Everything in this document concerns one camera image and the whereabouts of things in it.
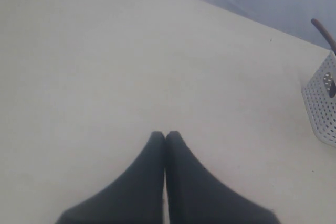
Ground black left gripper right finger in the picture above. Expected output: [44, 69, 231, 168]
[165, 131, 280, 223]

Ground brown wooden handled spoon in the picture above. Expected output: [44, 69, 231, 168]
[311, 18, 336, 53]

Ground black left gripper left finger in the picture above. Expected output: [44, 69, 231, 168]
[57, 131, 165, 223]

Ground white perforated plastic basket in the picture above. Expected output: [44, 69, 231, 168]
[301, 51, 336, 147]

